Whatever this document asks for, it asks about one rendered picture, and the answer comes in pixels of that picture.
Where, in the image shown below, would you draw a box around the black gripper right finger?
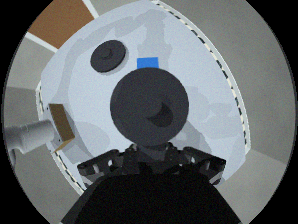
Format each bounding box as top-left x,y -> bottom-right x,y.
161,142 -> 226,185

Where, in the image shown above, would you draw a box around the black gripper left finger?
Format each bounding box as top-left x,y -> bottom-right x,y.
77,143 -> 140,188

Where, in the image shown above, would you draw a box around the blue kettle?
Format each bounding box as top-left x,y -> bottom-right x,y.
110,57 -> 189,163

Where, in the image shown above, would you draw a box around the black round base with center stud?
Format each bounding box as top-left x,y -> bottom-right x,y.
90,40 -> 126,73

